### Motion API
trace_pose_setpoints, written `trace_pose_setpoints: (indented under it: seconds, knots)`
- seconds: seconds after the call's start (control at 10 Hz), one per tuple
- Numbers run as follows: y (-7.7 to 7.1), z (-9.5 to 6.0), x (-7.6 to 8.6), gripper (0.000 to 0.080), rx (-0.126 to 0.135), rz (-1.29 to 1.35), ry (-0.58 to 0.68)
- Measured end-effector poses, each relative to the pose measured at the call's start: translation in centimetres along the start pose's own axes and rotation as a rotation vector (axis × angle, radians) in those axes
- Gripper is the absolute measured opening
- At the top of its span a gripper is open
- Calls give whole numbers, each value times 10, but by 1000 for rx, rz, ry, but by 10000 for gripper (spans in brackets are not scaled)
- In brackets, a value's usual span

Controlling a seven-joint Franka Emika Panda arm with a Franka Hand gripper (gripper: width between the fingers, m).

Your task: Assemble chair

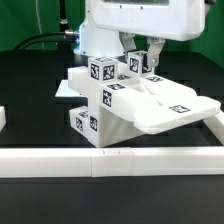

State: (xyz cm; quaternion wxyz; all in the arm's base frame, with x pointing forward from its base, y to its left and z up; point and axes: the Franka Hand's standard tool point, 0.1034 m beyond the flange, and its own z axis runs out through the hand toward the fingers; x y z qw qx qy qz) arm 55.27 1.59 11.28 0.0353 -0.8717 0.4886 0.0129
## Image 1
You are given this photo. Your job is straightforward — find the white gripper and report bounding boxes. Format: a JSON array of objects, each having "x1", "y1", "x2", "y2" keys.
[{"x1": 89, "y1": 0, "x2": 205, "y2": 69}]

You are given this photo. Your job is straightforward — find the white tagged cube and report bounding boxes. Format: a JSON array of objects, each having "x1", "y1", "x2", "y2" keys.
[
  {"x1": 88, "y1": 57, "x2": 118, "y2": 82},
  {"x1": 127, "y1": 51, "x2": 151, "y2": 76}
]

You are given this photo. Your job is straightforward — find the white chair back frame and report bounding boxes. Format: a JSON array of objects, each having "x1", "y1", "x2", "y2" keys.
[{"x1": 68, "y1": 62, "x2": 221, "y2": 135}]

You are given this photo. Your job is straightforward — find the white chair seat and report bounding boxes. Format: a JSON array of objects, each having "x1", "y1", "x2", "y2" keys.
[{"x1": 87, "y1": 102, "x2": 142, "y2": 147}]

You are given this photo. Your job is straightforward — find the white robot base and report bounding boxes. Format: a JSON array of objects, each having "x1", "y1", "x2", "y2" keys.
[{"x1": 74, "y1": 0, "x2": 124, "y2": 57}]

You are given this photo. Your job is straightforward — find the white left fence stub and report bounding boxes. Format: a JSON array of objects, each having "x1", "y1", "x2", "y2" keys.
[{"x1": 0, "y1": 106, "x2": 6, "y2": 132}]

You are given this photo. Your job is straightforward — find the black cable bundle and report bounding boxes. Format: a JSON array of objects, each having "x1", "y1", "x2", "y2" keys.
[{"x1": 13, "y1": 29, "x2": 81, "y2": 52}]

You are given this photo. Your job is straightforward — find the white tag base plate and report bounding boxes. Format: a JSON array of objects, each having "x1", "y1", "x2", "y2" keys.
[{"x1": 55, "y1": 79, "x2": 83, "y2": 98}]

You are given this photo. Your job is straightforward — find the white right fence wall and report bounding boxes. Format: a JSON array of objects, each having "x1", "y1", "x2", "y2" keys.
[{"x1": 204, "y1": 111, "x2": 224, "y2": 146}]

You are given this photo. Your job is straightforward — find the white fence wall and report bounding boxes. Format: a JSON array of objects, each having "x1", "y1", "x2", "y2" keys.
[
  {"x1": 204, "y1": 111, "x2": 224, "y2": 146},
  {"x1": 0, "y1": 147, "x2": 224, "y2": 178}
]

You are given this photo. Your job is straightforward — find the white front fence wall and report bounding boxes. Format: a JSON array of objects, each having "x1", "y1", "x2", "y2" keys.
[{"x1": 0, "y1": 147, "x2": 224, "y2": 178}]

